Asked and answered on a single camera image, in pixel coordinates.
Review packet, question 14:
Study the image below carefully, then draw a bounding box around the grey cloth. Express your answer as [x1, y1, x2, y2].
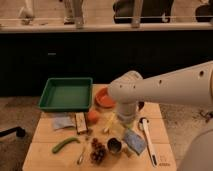
[53, 117, 75, 130]

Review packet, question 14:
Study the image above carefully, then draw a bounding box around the orange fruit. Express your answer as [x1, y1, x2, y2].
[87, 109, 100, 124]

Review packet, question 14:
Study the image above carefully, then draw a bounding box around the green plastic tray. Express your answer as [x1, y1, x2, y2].
[39, 77, 93, 112]

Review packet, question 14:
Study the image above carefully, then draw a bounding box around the bunch of dark grapes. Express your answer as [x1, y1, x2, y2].
[90, 138, 106, 164]

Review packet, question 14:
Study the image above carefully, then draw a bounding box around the orange plastic bowl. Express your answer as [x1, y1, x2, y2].
[95, 87, 115, 108]

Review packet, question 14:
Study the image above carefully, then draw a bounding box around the yellow banana toy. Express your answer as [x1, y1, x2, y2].
[103, 113, 116, 133]

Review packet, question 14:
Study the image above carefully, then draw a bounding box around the dark red bowl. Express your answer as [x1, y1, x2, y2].
[138, 102, 145, 111]

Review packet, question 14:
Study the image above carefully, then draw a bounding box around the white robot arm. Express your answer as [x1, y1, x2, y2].
[108, 60, 213, 171]

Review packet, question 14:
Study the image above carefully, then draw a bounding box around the green cucumber toy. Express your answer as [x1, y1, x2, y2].
[52, 137, 80, 154]

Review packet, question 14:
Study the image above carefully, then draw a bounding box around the blue sponge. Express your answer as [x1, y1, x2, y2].
[123, 129, 146, 155]

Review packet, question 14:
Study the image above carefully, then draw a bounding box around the black office chair base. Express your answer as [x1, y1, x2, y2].
[0, 127, 26, 138]

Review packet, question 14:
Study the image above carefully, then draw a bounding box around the metal spoon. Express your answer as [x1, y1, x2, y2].
[77, 140, 90, 165]

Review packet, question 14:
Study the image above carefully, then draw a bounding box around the small metal cup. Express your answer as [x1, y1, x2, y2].
[107, 138, 122, 154]

